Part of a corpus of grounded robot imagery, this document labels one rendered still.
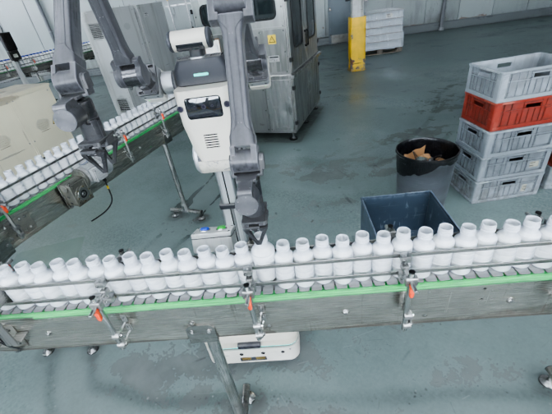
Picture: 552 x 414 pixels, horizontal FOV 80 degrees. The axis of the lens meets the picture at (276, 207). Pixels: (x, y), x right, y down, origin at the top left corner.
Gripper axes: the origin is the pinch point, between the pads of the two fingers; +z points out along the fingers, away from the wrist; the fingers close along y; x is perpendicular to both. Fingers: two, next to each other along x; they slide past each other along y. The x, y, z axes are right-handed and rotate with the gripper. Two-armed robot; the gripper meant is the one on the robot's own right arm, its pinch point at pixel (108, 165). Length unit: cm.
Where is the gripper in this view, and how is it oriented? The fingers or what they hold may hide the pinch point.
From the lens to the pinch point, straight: 112.7
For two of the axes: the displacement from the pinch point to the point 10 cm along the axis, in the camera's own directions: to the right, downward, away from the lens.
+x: 9.9, -0.9, -0.7
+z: 1.2, 8.3, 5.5
